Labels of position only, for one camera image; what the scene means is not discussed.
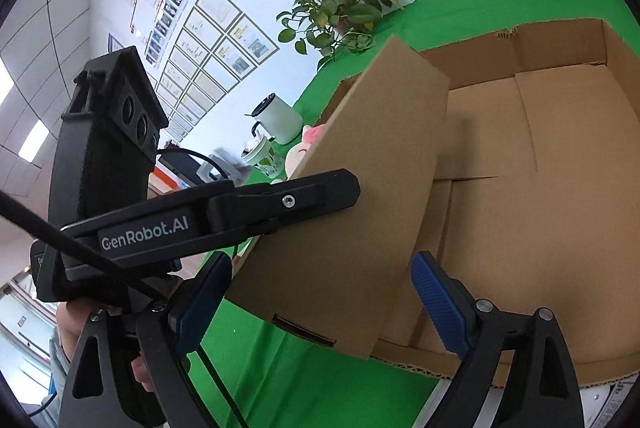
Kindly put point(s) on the blue wall poster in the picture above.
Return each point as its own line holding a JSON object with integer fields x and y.
{"x": 115, "y": 43}

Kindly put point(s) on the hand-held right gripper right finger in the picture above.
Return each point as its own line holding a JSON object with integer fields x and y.
{"x": 440, "y": 303}

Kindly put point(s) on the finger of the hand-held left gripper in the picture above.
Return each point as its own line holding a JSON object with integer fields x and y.
{"x": 300, "y": 198}

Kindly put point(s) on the white kettle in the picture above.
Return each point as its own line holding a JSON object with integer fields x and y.
{"x": 280, "y": 118}

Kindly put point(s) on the bushy green potted plant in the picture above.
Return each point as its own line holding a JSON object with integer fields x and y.
{"x": 340, "y": 3}

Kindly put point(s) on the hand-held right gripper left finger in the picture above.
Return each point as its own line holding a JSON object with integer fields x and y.
{"x": 202, "y": 303}

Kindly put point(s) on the green tablecloth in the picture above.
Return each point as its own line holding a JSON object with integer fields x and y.
{"x": 300, "y": 383}

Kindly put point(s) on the pink plush toy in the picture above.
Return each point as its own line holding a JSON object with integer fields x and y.
{"x": 305, "y": 143}

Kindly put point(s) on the wall of framed documents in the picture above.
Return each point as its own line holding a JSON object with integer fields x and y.
{"x": 210, "y": 58}

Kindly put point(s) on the ceiling light panel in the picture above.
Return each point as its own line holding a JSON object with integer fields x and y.
{"x": 34, "y": 140}
{"x": 6, "y": 80}

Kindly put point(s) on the brown cardboard box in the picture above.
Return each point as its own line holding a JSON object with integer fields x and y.
{"x": 500, "y": 133}

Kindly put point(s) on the person's left hand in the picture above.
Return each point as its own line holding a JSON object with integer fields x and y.
{"x": 72, "y": 323}

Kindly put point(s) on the leaf patterned cup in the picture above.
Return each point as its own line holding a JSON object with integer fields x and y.
{"x": 262, "y": 160}

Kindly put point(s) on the grey office device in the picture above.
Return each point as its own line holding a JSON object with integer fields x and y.
{"x": 222, "y": 163}

